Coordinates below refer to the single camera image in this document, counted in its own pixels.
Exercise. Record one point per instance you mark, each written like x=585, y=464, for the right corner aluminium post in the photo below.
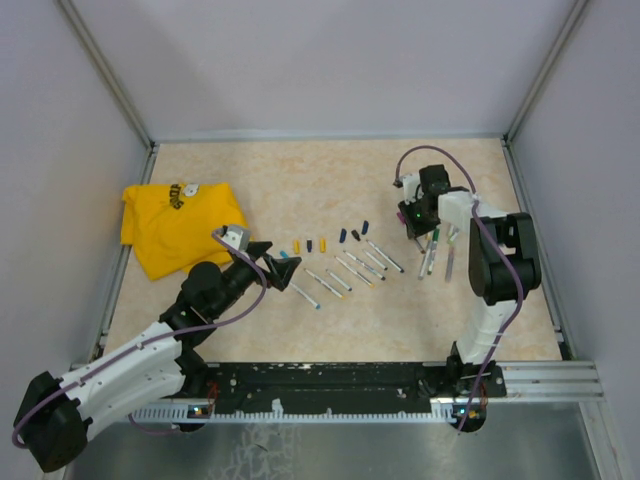
x=568, y=29

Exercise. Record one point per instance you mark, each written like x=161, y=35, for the navy capped white marker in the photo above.
x=388, y=258

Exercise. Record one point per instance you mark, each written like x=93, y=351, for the dark green capped marker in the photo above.
x=433, y=250

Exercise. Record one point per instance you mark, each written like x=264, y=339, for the black eraser-cap white marker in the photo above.
x=376, y=260

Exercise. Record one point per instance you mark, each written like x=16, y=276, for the magenta capped white marker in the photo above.
x=415, y=241

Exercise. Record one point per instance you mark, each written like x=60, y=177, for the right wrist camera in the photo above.
x=410, y=184

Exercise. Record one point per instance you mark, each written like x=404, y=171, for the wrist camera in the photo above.
x=410, y=184
x=235, y=237

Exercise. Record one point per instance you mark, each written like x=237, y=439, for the corner aluminium post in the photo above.
x=106, y=73
x=568, y=29

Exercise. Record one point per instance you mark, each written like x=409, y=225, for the dark blue capped marker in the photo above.
x=364, y=265

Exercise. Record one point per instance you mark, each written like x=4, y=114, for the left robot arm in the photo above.
x=59, y=416

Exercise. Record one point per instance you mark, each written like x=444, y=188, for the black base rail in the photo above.
x=340, y=388

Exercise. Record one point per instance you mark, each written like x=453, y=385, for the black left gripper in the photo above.
x=280, y=270

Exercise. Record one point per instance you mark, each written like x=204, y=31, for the yellow t-shirt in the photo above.
x=169, y=227

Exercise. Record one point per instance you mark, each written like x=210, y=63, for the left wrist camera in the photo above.
x=235, y=237

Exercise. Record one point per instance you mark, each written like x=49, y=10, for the yellow capped clear pen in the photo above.
x=353, y=271

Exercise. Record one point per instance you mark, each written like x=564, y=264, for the orange capped white marker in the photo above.
x=425, y=260

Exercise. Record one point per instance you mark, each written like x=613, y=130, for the purple grey marker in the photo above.
x=450, y=263

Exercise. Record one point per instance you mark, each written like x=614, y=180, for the lime green capped marker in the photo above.
x=453, y=234

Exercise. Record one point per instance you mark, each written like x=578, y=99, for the left corner aluminium post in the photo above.
x=106, y=73

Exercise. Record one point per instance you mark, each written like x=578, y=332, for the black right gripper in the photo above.
x=413, y=229

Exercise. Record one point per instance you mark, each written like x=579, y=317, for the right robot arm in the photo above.
x=503, y=256

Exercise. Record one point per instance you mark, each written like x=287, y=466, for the blue eraser-cap white marker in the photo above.
x=339, y=280

